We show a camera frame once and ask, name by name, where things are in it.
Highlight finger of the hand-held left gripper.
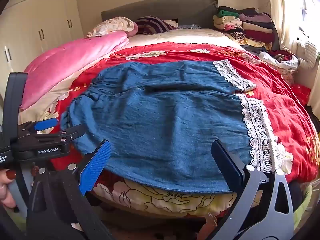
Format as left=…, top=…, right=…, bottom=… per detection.
left=22, top=117, right=60, bottom=135
left=37, top=123, right=87, bottom=146

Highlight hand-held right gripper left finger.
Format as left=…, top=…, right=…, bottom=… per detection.
left=26, top=139, right=113, bottom=240

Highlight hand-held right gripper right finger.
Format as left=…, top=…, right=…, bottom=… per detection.
left=207, top=139, right=295, bottom=240

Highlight blue pants with lace trim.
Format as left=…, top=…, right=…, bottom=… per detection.
left=61, top=59, right=284, bottom=194

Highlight person's left hand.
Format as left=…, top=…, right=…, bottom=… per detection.
left=0, top=169, right=20, bottom=213

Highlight pink quilt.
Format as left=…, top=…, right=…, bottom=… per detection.
left=19, top=31, right=130, bottom=110

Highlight red floral blanket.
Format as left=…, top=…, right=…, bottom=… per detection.
left=19, top=42, right=320, bottom=218

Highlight cream wardrobe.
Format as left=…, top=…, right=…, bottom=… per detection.
left=0, top=0, right=84, bottom=92

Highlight white and red clothes heap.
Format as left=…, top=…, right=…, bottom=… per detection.
left=259, top=50, right=300, bottom=87

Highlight cream floral pillow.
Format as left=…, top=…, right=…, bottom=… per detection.
left=87, top=17, right=138, bottom=37

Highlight cream bed sheet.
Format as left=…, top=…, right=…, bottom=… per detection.
left=129, top=28, right=247, bottom=52

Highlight white radiator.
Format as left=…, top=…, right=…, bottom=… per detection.
left=297, top=41, right=320, bottom=70

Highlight stack of folded clothes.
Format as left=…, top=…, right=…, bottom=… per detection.
left=212, top=6, right=279, bottom=49

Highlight purple striped pillow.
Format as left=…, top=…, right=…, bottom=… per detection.
left=136, top=16, right=178, bottom=35

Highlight grey bed headboard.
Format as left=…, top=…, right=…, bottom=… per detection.
left=101, top=0, right=218, bottom=29

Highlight cream curtain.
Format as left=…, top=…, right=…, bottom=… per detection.
left=267, top=0, right=320, bottom=52

